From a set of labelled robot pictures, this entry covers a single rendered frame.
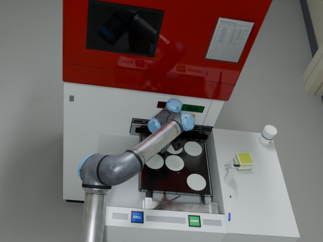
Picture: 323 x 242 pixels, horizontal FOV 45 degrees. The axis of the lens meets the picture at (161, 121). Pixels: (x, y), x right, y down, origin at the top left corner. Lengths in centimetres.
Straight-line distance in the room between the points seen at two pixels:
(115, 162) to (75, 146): 89
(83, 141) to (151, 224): 74
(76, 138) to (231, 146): 86
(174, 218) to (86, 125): 73
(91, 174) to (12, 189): 152
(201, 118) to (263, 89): 210
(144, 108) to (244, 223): 76
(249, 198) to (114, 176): 79
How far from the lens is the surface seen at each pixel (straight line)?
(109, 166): 146
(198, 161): 212
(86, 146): 233
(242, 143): 220
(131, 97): 201
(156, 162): 205
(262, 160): 218
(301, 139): 388
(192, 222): 184
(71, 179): 263
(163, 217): 182
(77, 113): 212
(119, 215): 180
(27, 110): 346
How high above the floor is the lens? 253
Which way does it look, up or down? 47 degrees down
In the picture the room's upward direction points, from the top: 16 degrees clockwise
